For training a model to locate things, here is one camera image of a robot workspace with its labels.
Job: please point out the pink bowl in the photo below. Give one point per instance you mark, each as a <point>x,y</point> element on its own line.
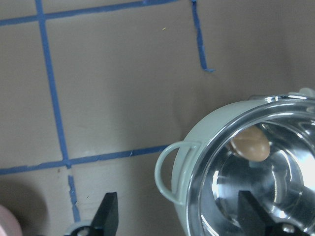
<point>9,225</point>

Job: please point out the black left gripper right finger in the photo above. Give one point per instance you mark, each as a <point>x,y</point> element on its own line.
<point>252,217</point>

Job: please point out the pale green electric pot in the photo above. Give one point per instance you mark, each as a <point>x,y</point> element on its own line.
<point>202,174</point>

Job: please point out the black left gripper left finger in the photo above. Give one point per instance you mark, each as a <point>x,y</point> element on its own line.
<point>106,219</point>

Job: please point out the brown egg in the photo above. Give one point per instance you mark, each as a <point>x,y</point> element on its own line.
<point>251,144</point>

